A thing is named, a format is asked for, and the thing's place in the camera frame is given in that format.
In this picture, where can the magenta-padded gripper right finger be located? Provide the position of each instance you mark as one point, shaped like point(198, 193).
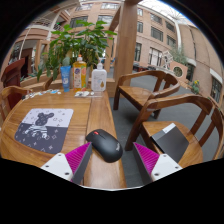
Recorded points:
point(165, 165)

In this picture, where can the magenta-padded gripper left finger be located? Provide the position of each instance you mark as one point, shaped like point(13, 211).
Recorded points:
point(56, 165)

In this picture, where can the black computer mouse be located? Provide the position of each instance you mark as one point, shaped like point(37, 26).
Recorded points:
point(105, 145)

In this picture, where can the grey white cartoon mouse pad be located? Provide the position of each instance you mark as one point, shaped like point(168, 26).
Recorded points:
point(43, 130)

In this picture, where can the black notebook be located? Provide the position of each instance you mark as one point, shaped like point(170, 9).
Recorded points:
point(171, 141)

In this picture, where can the blue white card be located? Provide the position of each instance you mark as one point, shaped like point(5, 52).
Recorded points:
point(54, 91)

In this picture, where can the small white packet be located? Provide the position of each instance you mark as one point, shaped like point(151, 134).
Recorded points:
point(81, 94)

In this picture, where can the blue squeeze tube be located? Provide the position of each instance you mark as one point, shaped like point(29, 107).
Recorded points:
point(65, 78)

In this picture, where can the yellow liquid soap bottle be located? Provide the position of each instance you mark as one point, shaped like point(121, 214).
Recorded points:
point(79, 75)

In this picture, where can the white pump bottle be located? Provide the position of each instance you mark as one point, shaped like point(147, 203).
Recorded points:
point(99, 80)

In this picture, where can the dark red wooden podium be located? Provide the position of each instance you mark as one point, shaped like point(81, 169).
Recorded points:
point(13, 75)

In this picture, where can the black parked car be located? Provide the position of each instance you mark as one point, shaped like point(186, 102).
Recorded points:
point(140, 67)

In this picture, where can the green plant in white pot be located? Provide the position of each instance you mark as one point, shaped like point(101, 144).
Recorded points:
point(73, 40)

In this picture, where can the wooden post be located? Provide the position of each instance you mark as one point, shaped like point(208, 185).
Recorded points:
point(126, 43)

